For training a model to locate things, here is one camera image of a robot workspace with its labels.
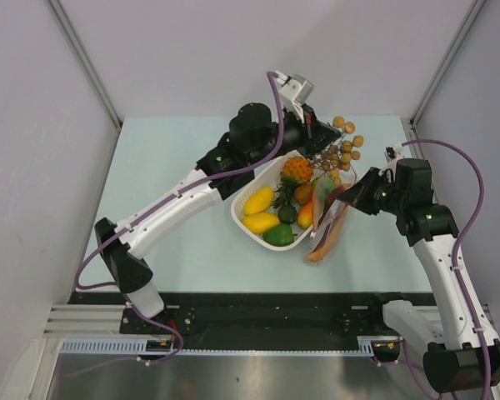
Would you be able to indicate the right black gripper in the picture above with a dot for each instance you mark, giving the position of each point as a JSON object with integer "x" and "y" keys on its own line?
{"x": 357, "y": 194}

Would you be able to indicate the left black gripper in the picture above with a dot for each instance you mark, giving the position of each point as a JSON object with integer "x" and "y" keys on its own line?
{"x": 315, "y": 137}

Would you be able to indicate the brown longan bunch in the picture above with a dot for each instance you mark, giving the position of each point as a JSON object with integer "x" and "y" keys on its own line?
{"x": 336, "y": 159}

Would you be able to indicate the clear zip bag red zipper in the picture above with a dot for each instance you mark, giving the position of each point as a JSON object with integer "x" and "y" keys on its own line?
{"x": 329, "y": 215}

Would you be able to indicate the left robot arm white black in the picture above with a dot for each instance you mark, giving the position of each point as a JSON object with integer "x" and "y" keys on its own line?
{"x": 252, "y": 139}

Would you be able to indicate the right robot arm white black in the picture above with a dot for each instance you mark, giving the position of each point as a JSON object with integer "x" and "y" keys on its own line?
{"x": 462, "y": 352}

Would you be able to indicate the orange spiky fruit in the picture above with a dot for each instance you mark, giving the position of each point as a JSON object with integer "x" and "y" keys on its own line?
{"x": 295, "y": 172}

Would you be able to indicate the bright green apple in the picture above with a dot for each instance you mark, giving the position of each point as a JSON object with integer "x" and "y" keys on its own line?
{"x": 323, "y": 186}

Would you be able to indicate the orange yellow pear fruit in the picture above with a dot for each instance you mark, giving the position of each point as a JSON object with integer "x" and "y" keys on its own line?
{"x": 304, "y": 197}

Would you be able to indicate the white plastic basket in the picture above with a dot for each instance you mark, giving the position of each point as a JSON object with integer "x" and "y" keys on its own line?
{"x": 274, "y": 209}

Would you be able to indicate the dark green avocado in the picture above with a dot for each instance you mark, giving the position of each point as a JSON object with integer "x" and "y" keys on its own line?
{"x": 287, "y": 214}

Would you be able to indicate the yellow mango rear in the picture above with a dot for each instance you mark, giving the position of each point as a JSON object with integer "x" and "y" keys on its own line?
{"x": 259, "y": 201}

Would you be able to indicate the yellow mango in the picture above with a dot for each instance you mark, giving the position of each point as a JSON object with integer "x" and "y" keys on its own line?
{"x": 259, "y": 201}
{"x": 259, "y": 223}

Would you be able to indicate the yellow mango front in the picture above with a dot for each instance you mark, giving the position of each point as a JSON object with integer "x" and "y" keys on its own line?
{"x": 259, "y": 223}

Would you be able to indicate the light blue table mat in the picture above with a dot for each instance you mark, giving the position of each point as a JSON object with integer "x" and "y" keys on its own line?
{"x": 211, "y": 253}

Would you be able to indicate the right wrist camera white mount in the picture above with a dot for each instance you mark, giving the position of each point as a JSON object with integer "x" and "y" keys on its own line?
{"x": 393, "y": 154}

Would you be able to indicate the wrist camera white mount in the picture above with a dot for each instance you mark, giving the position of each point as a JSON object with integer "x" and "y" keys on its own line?
{"x": 393, "y": 154}
{"x": 294, "y": 91}

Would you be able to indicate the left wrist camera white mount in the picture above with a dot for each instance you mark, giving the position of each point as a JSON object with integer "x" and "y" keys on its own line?
{"x": 294, "y": 91}

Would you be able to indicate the white slotted cable duct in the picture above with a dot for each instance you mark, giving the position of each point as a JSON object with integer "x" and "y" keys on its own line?
{"x": 156, "y": 346}

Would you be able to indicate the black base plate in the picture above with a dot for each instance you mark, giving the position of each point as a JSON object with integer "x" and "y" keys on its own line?
{"x": 281, "y": 315}

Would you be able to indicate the right aluminium corner post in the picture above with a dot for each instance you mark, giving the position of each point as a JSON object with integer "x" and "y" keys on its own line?
{"x": 449, "y": 57}

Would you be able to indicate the aluminium corner post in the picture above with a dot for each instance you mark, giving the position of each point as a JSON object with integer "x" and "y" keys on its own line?
{"x": 449, "y": 57}
{"x": 75, "y": 43}

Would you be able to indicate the left aluminium corner post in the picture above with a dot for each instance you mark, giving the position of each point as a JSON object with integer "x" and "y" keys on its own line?
{"x": 75, "y": 43}

